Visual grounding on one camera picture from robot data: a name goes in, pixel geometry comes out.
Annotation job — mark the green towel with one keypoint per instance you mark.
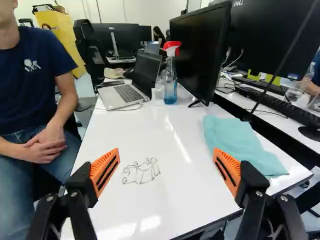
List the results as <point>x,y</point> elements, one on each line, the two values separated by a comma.
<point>237,142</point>

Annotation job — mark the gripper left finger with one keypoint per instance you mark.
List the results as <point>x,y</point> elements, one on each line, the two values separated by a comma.
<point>86,182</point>

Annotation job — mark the black office chair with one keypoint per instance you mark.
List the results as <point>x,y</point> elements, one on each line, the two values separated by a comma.
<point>90,55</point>

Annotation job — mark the person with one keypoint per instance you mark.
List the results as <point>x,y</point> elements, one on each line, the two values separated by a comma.
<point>27,112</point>

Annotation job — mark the clear spray bottle red nozzle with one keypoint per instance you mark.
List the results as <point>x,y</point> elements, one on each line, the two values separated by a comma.
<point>170,82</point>

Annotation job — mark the black computer monitor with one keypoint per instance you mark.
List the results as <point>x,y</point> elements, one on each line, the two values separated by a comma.
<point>200,55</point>

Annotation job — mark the large black monitor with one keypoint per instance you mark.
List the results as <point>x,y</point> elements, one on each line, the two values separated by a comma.
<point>275,32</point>

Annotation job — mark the white adjacent desk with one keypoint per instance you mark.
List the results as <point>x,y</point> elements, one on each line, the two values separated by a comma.
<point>272,110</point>

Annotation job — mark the white table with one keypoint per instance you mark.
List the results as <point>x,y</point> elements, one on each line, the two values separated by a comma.
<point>160,160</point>

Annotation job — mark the silver laptop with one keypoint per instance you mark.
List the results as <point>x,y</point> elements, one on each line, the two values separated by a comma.
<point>135,85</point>

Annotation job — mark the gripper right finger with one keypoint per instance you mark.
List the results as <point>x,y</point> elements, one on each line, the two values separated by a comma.
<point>246,185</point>

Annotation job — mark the black keyboard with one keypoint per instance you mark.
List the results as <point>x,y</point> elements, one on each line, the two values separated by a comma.
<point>277,105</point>

